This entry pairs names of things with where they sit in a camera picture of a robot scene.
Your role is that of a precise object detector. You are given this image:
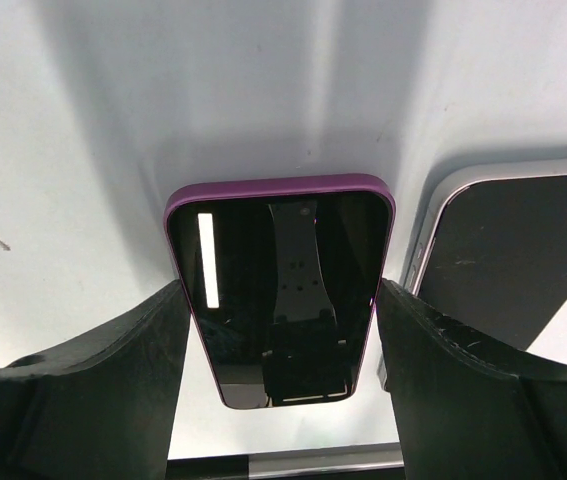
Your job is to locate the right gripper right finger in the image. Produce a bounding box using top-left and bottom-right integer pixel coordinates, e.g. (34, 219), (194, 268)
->
(376, 280), (567, 479)

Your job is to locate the black phone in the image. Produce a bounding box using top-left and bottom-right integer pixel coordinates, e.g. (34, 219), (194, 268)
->
(399, 146), (567, 350)

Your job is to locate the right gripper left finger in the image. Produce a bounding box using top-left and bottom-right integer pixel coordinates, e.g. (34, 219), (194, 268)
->
(0, 282), (190, 479)

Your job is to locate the purple-edged phone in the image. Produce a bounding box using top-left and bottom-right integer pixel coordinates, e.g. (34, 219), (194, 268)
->
(163, 173), (395, 410)

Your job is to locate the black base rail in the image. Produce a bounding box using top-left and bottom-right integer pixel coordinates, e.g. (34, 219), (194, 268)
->
(165, 444), (406, 480)

